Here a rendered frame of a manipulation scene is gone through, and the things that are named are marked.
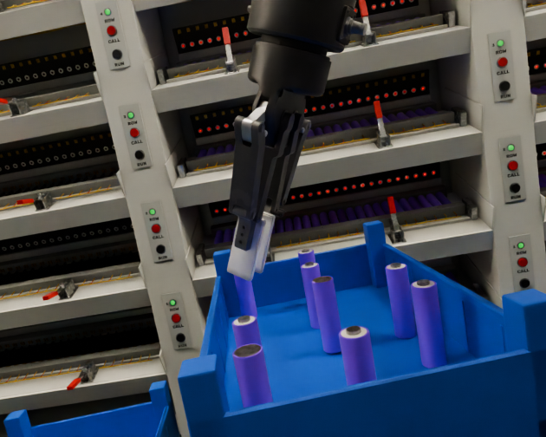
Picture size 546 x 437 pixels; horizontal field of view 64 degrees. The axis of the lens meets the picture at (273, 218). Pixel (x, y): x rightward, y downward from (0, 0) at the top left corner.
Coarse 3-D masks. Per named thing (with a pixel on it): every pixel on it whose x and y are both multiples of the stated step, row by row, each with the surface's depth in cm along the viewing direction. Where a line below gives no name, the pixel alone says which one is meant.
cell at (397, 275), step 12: (396, 264) 37; (396, 276) 37; (396, 288) 37; (408, 288) 37; (396, 300) 37; (408, 300) 37; (396, 312) 37; (408, 312) 37; (396, 324) 38; (408, 324) 37; (396, 336) 38; (408, 336) 37
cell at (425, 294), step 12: (420, 288) 31; (432, 288) 31; (420, 300) 31; (432, 300) 31; (420, 312) 32; (432, 312) 31; (420, 324) 32; (432, 324) 31; (420, 336) 32; (432, 336) 32; (420, 348) 32; (432, 348) 32; (444, 348) 32; (432, 360) 32; (444, 360) 32
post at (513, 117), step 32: (480, 0) 79; (512, 0) 78; (480, 32) 79; (512, 32) 79; (448, 64) 93; (480, 64) 80; (480, 96) 81; (512, 128) 82; (480, 160) 85; (480, 192) 88; (512, 224) 84; (480, 256) 93; (544, 256) 85; (512, 288) 86; (544, 288) 86
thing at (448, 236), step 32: (320, 192) 102; (352, 192) 102; (384, 192) 102; (416, 192) 100; (224, 224) 104; (288, 224) 98; (320, 224) 97; (352, 224) 92; (384, 224) 92; (416, 224) 90; (448, 224) 90; (480, 224) 87; (192, 256) 92; (288, 256) 90; (416, 256) 87; (448, 256) 87
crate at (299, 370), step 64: (320, 256) 52; (384, 256) 51; (384, 320) 42; (448, 320) 36; (512, 320) 24; (192, 384) 22; (320, 384) 33; (384, 384) 22; (448, 384) 23; (512, 384) 23
